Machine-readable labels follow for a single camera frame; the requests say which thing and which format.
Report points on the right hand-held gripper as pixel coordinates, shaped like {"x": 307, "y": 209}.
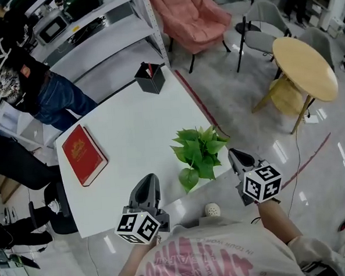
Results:
{"x": 261, "y": 183}

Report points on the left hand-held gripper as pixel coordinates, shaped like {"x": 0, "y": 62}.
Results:
{"x": 137, "y": 224}

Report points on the green potted plant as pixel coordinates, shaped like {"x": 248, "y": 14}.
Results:
{"x": 201, "y": 150}

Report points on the person's right forearm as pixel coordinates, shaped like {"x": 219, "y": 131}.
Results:
{"x": 276, "y": 218}

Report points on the person's left forearm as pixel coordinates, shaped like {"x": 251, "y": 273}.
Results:
{"x": 133, "y": 262}

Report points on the person's white shoe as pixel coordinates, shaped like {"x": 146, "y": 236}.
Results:
{"x": 213, "y": 210}

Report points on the red floor tape strip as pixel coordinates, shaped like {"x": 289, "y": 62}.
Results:
{"x": 310, "y": 158}
{"x": 199, "y": 100}

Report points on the person's beige printed shirt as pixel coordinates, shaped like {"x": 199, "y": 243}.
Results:
{"x": 226, "y": 248}

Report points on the black office chair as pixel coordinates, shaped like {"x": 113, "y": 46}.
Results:
{"x": 60, "y": 208}

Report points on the white power adapter box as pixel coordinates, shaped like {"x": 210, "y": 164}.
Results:
{"x": 311, "y": 119}

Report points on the red hardcover book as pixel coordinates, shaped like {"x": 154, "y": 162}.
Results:
{"x": 83, "y": 154}

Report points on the round wooden side table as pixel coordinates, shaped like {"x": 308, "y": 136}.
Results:
{"x": 302, "y": 62}

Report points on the black square pen holder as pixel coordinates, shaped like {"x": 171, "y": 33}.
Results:
{"x": 151, "y": 81}

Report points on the grey chair with black legs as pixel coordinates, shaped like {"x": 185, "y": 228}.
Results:
{"x": 266, "y": 21}
{"x": 318, "y": 42}

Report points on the red pen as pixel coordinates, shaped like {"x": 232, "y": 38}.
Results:
{"x": 149, "y": 70}

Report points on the black stand with round base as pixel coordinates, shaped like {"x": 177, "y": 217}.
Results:
{"x": 247, "y": 27}

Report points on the white low cabinet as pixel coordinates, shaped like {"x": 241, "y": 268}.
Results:
{"x": 14, "y": 121}

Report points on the pink armchair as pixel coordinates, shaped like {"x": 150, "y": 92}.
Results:
{"x": 191, "y": 19}

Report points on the white cabinet with drawers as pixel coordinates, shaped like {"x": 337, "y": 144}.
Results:
{"x": 326, "y": 5}

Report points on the white metal shelf unit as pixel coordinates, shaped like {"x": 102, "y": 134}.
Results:
{"x": 111, "y": 36}

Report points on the silver microwave oven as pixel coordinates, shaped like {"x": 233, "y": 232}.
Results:
{"x": 52, "y": 29}

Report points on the black bag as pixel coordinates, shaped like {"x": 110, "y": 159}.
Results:
{"x": 81, "y": 2}

